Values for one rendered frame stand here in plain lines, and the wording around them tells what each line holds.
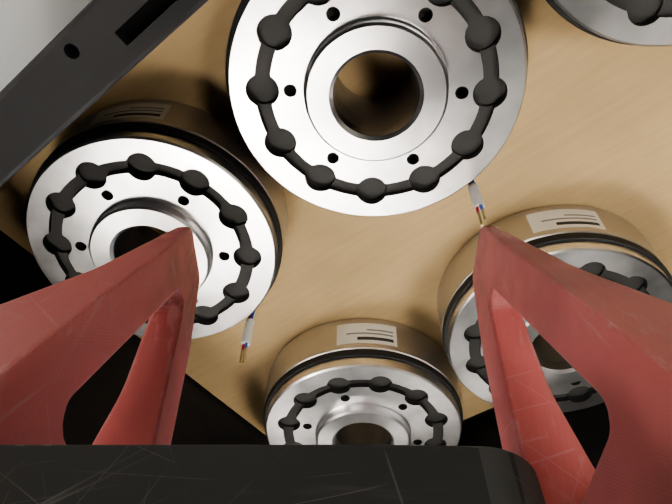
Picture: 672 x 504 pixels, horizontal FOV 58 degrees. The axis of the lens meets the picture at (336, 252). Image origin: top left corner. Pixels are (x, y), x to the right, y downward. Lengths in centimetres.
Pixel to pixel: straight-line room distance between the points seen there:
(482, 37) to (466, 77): 1
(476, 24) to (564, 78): 6
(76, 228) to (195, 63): 8
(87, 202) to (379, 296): 14
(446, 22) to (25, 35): 28
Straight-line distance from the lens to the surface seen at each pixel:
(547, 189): 28
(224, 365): 34
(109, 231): 25
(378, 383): 30
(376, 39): 20
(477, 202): 22
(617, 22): 22
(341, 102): 23
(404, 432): 32
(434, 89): 21
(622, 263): 27
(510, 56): 21
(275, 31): 21
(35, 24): 42
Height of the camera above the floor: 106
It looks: 54 degrees down
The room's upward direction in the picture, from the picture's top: 178 degrees counter-clockwise
